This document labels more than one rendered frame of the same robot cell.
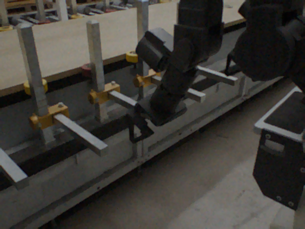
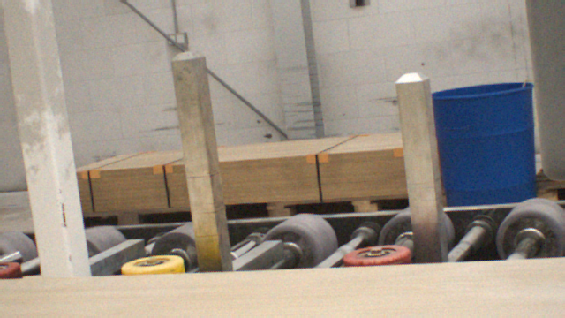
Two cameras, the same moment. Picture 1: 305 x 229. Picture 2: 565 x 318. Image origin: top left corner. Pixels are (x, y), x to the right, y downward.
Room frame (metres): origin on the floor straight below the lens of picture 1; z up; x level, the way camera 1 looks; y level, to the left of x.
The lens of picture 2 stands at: (1.77, -0.90, 1.20)
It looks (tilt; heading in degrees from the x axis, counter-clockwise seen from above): 7 degrees down; 66
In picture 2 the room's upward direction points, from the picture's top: 7 degrees counter-clockwise
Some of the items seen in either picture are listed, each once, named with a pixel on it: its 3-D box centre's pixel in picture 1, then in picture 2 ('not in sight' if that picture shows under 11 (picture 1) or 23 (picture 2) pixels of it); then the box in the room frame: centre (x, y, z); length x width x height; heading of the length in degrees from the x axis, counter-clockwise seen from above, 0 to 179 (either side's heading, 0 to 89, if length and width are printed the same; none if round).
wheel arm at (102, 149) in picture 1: (67, 125); not in sight; (0.90, 0.29, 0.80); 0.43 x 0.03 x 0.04; 45
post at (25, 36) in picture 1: (38, 94); not in sight; (0.94, 0.39, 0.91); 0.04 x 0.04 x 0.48; 45
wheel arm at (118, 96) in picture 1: (121, 100); not in sight; (1.08, 0.11, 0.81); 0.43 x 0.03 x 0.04; 45
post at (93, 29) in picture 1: (97, 81); not in sight; (1.11, 0.21, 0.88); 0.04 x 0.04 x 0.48; 45
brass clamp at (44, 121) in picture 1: (49, 117); not in sight; (0.96, 0.37, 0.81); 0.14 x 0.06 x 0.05; 135
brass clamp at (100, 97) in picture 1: (103, 93); not in sight; (1.13, 0.19, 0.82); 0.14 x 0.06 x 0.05; 135
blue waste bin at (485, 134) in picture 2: not in sight; (489, 153); (5.16, 4.12, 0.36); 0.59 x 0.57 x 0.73; 45
